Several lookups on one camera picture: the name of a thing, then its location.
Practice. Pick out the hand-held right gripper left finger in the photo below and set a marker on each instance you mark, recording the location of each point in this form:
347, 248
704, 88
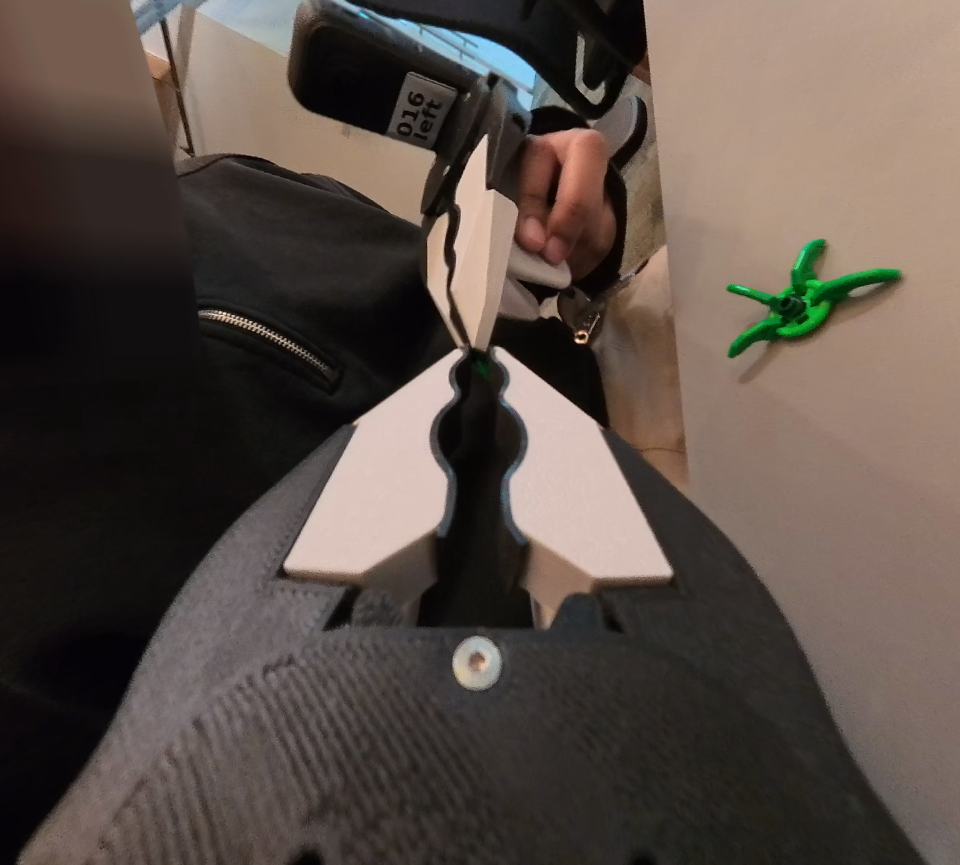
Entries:
375, 497

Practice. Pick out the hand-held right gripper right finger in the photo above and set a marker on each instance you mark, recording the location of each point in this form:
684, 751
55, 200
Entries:
585, 497

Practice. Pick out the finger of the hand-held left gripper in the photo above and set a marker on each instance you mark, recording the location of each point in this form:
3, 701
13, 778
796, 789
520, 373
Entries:
442, 265
484, 250

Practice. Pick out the small green stem piece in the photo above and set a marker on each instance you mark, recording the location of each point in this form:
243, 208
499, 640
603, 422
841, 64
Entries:
480, 366

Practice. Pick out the green wheel stem piece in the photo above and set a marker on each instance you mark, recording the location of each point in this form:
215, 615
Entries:
795, 314

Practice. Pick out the person's left hand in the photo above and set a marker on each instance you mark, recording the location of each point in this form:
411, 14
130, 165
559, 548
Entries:
585, 205

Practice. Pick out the black office chair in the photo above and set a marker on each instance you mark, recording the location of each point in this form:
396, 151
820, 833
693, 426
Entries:
450, 2

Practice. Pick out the person's black jacket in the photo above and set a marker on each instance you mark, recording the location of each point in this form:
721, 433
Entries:
300, 265

